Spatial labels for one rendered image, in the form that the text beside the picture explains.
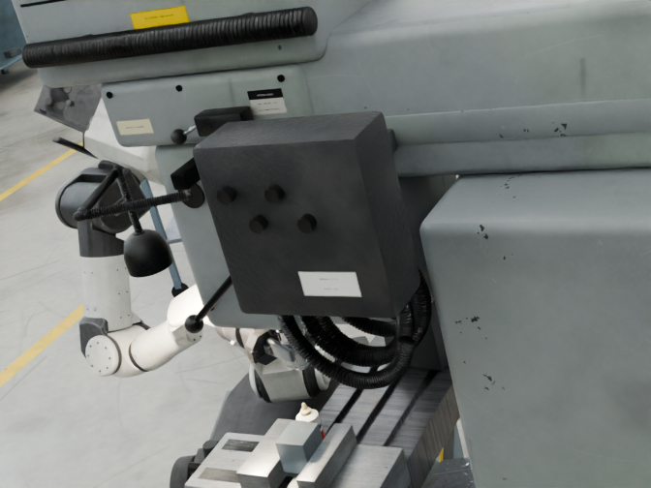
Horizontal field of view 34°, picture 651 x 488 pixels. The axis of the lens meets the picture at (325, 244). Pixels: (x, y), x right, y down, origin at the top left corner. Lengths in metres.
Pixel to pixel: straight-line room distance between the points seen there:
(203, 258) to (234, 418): 1.31
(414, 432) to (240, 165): 0.92
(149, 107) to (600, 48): 0.62
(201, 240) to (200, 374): 2.74
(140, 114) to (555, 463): 0.72
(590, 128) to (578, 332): 0.23
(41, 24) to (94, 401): 2.98
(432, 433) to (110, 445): 2.25
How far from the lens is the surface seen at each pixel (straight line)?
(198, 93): 1.42
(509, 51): 1.23
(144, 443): 3.97
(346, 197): 1.06
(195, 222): 1.55
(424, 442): 1.91
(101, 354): 2.02
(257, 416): 2.81
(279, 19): 1.27
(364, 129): 1.05
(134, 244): 1.65
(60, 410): 4.40
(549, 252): 1.18
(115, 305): 2.03
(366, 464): 1.75
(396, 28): 1.27
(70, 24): 1.49
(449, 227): 1.21
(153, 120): 1.48
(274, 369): 2.63
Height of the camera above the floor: 2.05
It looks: 24 degrees down
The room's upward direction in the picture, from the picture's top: 15 degrees counter-clockwise
